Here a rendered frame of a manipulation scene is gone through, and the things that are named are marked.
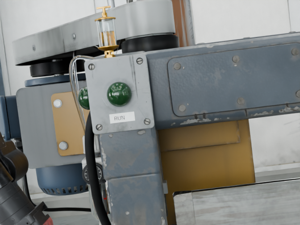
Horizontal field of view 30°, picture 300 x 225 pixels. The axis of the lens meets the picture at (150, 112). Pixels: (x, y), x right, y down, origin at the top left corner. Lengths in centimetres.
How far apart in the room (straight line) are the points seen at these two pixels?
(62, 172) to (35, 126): 11
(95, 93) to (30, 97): 47
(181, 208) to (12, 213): 26
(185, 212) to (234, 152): 18
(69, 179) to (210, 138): 34
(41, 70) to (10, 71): 491
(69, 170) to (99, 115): 50
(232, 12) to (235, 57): 526
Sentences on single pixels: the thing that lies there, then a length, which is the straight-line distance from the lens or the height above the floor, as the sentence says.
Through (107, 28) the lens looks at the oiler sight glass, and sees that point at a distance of 75.
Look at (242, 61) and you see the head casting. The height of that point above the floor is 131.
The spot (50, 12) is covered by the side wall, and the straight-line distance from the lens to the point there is 604.
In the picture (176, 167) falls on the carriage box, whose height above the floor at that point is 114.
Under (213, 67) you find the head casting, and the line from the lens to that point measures 72.
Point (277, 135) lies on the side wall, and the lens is 605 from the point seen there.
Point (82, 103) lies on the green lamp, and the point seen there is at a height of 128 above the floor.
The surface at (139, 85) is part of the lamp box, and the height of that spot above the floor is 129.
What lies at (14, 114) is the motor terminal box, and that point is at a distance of 115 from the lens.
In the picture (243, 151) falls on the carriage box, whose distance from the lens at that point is 103.
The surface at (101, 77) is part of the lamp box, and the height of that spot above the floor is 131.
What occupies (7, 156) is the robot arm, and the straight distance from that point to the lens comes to 95.
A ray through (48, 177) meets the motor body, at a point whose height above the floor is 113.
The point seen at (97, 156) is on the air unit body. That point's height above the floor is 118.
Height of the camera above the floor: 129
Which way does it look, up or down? 3 degrees down
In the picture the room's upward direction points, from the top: 7 degrees counter-clockwise
